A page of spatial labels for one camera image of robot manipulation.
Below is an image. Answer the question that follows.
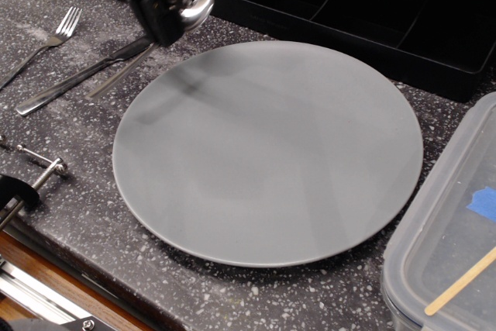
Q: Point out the silver metal spoon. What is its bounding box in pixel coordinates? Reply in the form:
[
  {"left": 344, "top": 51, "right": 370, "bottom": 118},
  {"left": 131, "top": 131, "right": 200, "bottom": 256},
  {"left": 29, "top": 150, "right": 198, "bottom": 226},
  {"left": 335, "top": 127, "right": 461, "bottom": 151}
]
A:
[{"left": 85, "top": 0, "right": 215, "bottom": 100}]

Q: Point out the grey round plate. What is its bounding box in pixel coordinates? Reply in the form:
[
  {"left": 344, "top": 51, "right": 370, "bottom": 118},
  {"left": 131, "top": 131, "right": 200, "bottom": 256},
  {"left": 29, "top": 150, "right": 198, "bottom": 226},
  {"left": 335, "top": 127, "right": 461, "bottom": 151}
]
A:
[{"left": 112, "top": 41, "right": 423, "bottom": 267}]

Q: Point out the silver metal fork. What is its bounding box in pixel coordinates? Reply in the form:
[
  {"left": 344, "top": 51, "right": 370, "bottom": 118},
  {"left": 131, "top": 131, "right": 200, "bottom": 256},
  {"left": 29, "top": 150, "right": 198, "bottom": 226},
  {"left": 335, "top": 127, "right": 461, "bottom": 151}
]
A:
[{"left": 1, "top": 6, "right": 82, "bottom": 90}]

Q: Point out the silver table knife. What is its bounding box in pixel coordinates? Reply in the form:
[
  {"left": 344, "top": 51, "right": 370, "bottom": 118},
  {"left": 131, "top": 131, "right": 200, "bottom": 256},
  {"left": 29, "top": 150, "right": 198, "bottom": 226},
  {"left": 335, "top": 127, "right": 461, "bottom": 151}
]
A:
[{"left": 15, "top": 36, "right": 151, "bottom": 116}]

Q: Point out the metal screw clamp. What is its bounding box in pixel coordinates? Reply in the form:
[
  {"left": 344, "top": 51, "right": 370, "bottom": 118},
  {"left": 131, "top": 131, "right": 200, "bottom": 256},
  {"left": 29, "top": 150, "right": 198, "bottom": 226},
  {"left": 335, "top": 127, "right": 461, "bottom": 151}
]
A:
[{"left": 1, "top": 133, "right": 68, "bottom": 231}]

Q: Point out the black divided organizer tray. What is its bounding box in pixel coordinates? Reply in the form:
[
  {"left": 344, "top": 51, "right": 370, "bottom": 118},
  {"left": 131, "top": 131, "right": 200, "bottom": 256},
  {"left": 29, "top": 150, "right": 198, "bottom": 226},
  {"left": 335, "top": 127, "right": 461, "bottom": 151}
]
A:
[{"left": 213, "top": 0, "right": 495, "bottom": 102}]

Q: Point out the blue tape piece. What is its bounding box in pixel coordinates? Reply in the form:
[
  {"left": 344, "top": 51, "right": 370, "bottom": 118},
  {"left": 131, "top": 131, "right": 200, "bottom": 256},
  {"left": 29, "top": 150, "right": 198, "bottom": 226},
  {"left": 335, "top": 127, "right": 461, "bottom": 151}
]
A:
[{"left": 467, "top": 187, "right": 496, "bottom": 222}]

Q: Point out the clear plastic lidded container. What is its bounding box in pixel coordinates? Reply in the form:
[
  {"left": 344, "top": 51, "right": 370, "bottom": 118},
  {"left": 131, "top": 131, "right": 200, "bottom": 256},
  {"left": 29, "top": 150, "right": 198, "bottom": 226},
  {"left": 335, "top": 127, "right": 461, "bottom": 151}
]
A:
[{"left": 381, "top": 93, "right": 495, "bottom": 330}]

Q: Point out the wooden stir stick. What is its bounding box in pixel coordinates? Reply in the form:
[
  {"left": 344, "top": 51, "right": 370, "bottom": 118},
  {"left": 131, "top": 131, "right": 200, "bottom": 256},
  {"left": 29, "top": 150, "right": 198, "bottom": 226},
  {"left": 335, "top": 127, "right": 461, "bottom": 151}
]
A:
[{"left": 424, "top": 247, "right": 495, "bottom": 316}]

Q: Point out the aluminium rail with bracket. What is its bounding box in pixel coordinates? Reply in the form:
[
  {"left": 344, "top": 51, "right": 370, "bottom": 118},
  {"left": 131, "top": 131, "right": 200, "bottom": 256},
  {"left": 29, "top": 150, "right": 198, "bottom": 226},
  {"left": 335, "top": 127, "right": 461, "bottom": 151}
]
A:
[{"left": 1, "top": 258, "right": 98, "bottom": 330}]

